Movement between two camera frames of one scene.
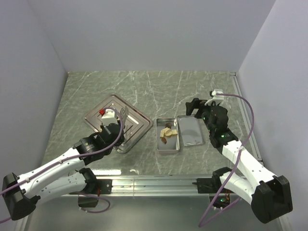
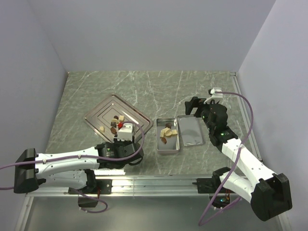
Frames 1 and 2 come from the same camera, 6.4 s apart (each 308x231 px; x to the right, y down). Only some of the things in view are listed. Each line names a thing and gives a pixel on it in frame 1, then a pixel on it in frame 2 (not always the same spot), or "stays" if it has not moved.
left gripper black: (121, 139) to (117, 142)
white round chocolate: (166, 132) stays
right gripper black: (196, 103) stays
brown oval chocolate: (163, 140) stays
